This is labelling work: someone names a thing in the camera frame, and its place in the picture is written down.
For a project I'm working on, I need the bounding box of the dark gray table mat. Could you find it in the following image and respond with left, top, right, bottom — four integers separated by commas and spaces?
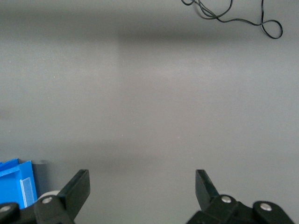
0, 0, 299, 224

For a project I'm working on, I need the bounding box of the thin black loose cable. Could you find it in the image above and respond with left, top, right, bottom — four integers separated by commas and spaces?
181, 0, 284, 40

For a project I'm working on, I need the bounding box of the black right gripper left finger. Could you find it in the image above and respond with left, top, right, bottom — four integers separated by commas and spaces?
0, 169, 91, 224

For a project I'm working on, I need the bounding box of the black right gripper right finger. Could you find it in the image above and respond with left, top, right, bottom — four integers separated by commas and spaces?
186, 169, 295, 224

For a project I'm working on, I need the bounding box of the blue plastic storage bin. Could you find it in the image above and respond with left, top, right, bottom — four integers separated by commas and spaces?
0, 158, 38, 210

